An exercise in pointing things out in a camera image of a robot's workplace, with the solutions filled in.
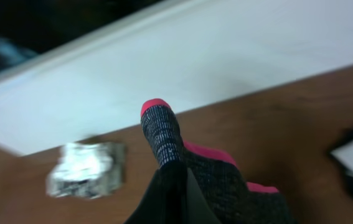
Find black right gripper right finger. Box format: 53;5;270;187
186;168;221;224

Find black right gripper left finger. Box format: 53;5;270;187
125;163;186;224

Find black pants with red waistband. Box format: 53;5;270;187
141;98;296;224

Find white shirt with black print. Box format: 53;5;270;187
46;142;121;199

